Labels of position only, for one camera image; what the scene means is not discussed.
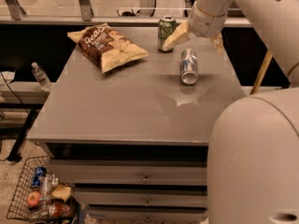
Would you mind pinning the yellow brown chip bag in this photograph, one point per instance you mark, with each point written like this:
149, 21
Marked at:
106, 46

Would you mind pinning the green soda can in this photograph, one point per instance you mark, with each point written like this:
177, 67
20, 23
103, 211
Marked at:
167, 25

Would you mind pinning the red apple in basket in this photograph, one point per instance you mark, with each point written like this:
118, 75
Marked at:
33, 199

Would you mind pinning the clear plastic water bottle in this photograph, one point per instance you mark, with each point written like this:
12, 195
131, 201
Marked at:
41, 77

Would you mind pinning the blue can in basket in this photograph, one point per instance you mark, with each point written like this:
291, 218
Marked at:
39, 172

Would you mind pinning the metal window rail frame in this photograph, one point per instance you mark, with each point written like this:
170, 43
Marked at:
127, 12

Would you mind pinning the yellow sponge in basket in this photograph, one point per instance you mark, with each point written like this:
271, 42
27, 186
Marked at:
62, 193

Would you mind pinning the black wire basket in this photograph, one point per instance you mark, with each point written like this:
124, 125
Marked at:
58, 212

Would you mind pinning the grey drawer cabinet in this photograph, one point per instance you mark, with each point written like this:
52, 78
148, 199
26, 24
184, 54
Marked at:
132, 143

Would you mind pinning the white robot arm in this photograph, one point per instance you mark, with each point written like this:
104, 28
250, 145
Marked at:
253, 153

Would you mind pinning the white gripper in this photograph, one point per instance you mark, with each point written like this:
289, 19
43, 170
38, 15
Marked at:
202, 24

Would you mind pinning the grey side bench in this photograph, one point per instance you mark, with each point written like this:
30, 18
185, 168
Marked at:
19, 106

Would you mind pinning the plastic bottle in basket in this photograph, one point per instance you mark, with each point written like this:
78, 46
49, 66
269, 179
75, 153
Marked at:
47, 185

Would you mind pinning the silver blue redbull can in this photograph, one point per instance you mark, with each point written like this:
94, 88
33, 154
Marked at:
189, 67

